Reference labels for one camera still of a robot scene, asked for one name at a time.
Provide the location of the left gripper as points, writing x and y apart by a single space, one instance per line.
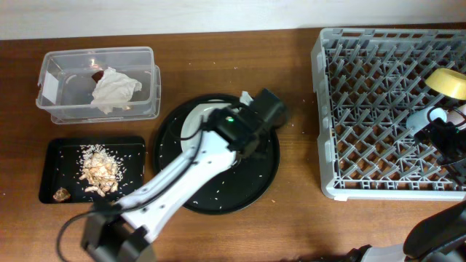
263 133

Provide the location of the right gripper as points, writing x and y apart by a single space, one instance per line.
435 132

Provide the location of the light blue cup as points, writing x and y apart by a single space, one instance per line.
430 118

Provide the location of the grey plate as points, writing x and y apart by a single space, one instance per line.
211 142

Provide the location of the yellow bowl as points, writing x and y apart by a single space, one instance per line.
447 82

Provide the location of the white napkin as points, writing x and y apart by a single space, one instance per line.
114 90

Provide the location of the food scraps pile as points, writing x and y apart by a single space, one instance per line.
101 169

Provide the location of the gold brown snack wrapper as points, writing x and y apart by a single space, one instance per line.
96 77

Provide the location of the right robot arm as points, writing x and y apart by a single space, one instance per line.
440 237

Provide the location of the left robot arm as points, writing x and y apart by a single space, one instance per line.
125 230

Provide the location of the grey dishwasher rack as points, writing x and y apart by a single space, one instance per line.
368 81

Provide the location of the clear plastic waste bin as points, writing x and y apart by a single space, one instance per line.
66 85

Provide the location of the round black serving tray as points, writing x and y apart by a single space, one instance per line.
231 190

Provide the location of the black rectangular tray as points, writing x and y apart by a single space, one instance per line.
65 158

